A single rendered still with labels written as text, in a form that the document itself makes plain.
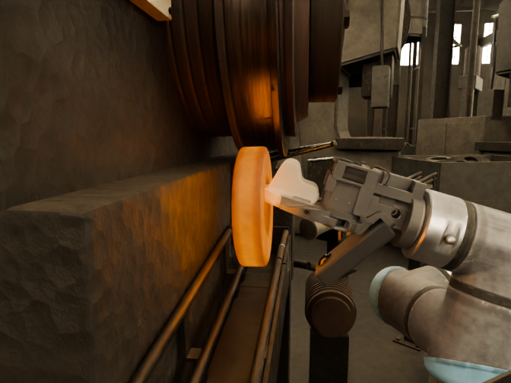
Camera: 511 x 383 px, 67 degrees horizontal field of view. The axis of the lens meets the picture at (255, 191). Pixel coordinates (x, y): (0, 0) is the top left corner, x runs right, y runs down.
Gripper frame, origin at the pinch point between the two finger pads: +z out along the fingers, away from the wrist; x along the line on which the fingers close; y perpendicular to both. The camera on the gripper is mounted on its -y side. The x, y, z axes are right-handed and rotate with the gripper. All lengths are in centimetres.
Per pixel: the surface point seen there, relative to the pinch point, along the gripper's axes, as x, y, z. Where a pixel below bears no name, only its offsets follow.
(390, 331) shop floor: -127, -70, -68
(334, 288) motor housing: -45, -27, -22
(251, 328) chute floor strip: -0.4, -19.1, -4.7
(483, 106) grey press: -384, 78, -166
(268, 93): -3.0, 12.7, 2.3
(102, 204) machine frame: 24.9, 0.9, 7.8
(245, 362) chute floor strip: 6.7, -19.6, -5.2
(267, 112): -5.3, 10.2, 1.9
